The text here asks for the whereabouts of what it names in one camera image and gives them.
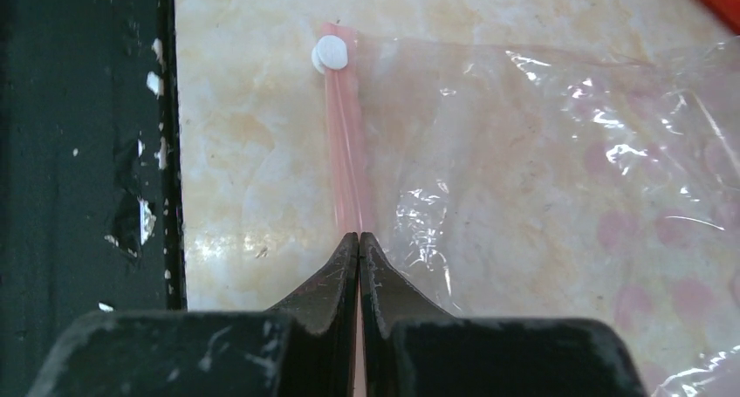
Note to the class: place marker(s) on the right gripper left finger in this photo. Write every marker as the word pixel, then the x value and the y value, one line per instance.
pixel 319 355

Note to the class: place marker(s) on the white zipper slider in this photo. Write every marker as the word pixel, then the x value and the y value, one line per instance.
pixel 329 53

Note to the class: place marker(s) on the clear zip top bag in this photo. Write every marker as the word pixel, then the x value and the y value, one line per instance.
pixel 522 180

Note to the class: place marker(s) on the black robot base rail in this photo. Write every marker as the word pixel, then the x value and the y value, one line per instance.
pixel 90 192

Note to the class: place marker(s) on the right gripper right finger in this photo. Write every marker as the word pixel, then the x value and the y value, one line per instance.
pixel 387 298

